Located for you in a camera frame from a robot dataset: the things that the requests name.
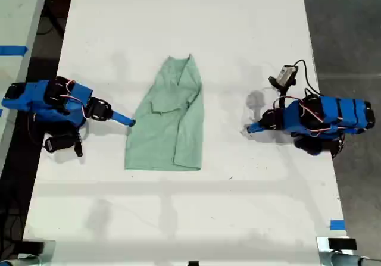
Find pale green T-shirt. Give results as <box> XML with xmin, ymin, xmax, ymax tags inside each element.
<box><xmin>124</xmin><ymin>54</ymin><xmax>204</xmax><ymax>173</ymax></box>

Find long blue tape strip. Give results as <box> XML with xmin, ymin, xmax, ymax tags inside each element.
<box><xmin>0</xmin><ymin>45</ymin><xmax>29</xmax><ymax>56</ymax></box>

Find white side table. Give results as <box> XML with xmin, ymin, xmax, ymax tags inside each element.
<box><xmin>0</xmin><ymin>0</ymin><xmax>51</xmax><ymax>173</ymax></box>

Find short blue tape strip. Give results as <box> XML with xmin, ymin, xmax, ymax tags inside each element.
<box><xmin>329</xmin><ymin>219</ymin><xmax>346</xmax><ymax>231</ymax></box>

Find metal table clamp plate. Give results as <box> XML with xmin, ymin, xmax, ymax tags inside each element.
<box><xmin>16</xmin><ymin>239</ymin><xmax>57</xmax><ymax>262</ymax></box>
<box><xmin>316</xmin><ymin>236</ymin><xmax>363</xmax><ymax>266</ymax></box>

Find small black box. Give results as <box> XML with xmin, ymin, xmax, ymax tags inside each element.
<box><xmin>13</xmin><ymin>240</ymin><xmax>46</xmax><ymax>254</ymax></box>
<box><xmin>327</xmin><ymin>238</ymin><xmax>358</xmax><ymax>251</ymax></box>

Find black camera stalk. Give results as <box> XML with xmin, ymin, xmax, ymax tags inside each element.
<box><xmin>268</xmin><ymin>75</ymin><xmax>297</xmax><ymax>99</ymax></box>
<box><xmin>72</xmin><ymin>131</ymin><xmax>84</xmax><ymax>158</ymax></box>

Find grey gripper camera box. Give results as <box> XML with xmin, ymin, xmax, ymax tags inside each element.
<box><xmin>277</xmin><ymin>65</ymin><xmax>299</xmax><ymax>85</ymax></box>

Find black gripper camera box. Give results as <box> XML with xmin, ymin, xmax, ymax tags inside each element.
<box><xmin>43</xmin><ymin>134</ymin><xmax>76</xmax><ymax>154</ymax></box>

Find black floor cables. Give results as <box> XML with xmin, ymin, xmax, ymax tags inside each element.
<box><xmin>36</xmin><ymin>8</ymin><xmax>67</xmax><ymax>37</ymax></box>

